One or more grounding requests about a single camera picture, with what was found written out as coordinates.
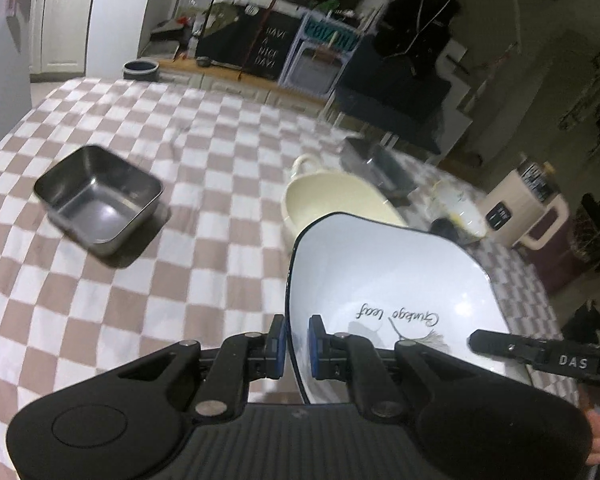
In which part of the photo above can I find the lemon print bowl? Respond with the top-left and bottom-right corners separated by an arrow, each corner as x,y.
427,180 -> 491,241

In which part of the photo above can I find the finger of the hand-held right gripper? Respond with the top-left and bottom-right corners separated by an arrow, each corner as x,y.
467,329 -> 548,368

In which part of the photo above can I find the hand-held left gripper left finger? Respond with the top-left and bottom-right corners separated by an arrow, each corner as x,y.
102,314 -> 287,420

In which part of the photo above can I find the white square plate black rim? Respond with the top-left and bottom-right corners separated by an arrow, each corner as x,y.
286,212 -> 513,406

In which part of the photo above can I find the checkered tablecloth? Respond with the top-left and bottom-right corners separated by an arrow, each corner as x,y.
0,77 -> 581,480

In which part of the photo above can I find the round steel bowl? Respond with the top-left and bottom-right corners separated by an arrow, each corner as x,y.
340,136 -> 421,198

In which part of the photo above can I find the white kitchen cabinet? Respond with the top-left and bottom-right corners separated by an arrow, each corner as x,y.
30,0 -> 98,76

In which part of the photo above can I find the dark cushioned chair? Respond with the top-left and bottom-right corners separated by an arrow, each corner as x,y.
332,35 -> 456,156

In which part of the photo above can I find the grey trash bin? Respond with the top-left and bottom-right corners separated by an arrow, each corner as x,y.
123,59 -> 160,82

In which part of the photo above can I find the cream bowl with handle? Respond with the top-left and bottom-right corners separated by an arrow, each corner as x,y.
282,155 -> 408,238

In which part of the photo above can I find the low white drawer cabinet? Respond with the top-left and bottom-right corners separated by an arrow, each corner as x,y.
157,57 -> 331,111

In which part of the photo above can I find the white toy oven box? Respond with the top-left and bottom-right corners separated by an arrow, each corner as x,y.
278,15 -> 363,101

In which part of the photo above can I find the square steel container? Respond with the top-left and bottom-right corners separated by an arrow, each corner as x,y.
33,145 -> 165,257

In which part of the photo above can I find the black hanging garment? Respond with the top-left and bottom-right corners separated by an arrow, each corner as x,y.
375,0 -> 461,61

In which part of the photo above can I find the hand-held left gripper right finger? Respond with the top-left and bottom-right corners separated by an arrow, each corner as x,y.
307,314 -> 531,422

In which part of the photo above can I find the black sign board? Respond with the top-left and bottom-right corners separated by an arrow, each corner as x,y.
240,12 -> 301,81

